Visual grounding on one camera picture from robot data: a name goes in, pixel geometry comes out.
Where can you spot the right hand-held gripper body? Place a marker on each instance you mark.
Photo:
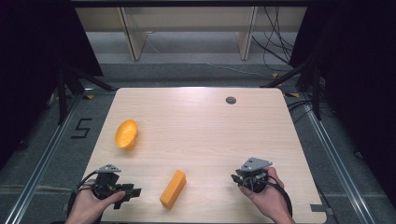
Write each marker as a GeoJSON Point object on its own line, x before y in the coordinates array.
{"type": "Point", "coordinates": [253, 174]}

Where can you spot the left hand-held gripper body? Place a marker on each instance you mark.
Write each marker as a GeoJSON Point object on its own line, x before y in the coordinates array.
{"type": "Point", "coordinates": [106, 182]}

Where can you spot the orange rectangular block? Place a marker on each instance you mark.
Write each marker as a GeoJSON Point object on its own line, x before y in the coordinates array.
{"type": "Point", "coordinates": [173, 189]}

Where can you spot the orange plastic bowl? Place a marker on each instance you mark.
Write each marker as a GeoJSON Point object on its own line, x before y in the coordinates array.
{"type": "Point", "coordinates": [126, 134]}

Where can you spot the person's right hand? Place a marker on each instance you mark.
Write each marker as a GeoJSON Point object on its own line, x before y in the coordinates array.
{"type": "Point", "coordinates": [267, 200]}

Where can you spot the person's left hand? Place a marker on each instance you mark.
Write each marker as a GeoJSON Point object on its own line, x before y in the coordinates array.
{"type": "Point", "coordinates": [88, 207]}

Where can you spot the yellow black tape piece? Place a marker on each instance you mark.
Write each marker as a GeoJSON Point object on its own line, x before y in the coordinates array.
{"type": "Point", "coordinates": [89, 97]}
{"type": "Point", "coordinates": [292, 95]}
{"type": "Point", "coordinates": [275, 75]}

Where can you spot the black metal stand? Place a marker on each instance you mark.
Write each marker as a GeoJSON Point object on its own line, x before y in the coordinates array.
{"type": "Point", "coordinates": [316, 90]}
{"type": "Point", "coordinates": [62, 93]}

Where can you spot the black curtain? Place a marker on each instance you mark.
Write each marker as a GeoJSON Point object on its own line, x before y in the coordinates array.
{"type": "Point", "coordinates": [31, 62]}
{"type": "Point", "coordinates": [358, 77]}

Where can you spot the beige wooden desk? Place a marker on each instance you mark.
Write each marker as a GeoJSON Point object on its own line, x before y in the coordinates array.
{"type": "Point", "coordinates": [193, 18]}

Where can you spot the metal floor rail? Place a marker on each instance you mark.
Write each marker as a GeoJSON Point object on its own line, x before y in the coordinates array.
{"type": "Point", "coordinates": [40, 161]}
{"type": "Point", "coordinates": [339, 161]}

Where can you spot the grey table bracket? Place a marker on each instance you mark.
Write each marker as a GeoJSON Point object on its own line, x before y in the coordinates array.
{"type": "Point", "coordinates": [317, 207]}

